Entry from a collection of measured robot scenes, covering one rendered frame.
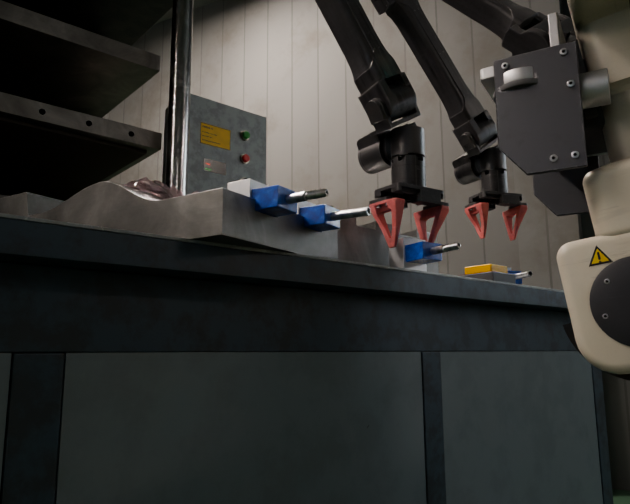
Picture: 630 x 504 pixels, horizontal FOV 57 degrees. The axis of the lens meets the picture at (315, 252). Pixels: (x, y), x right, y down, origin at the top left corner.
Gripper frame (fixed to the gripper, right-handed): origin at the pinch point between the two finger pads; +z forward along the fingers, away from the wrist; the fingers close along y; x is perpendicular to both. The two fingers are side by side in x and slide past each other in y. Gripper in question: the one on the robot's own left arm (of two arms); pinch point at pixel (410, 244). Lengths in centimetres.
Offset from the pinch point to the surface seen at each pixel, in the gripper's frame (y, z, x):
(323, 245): 18.9, 2.2, 2.2
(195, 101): 1, -58, -94
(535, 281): -198, -15, -118
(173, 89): 13, -54, -81
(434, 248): 0.7, 1.5, 6.1
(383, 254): 1.8, 1.2, -4.8
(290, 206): 29.5, -0.6, 10.4
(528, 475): -36, 42, -7
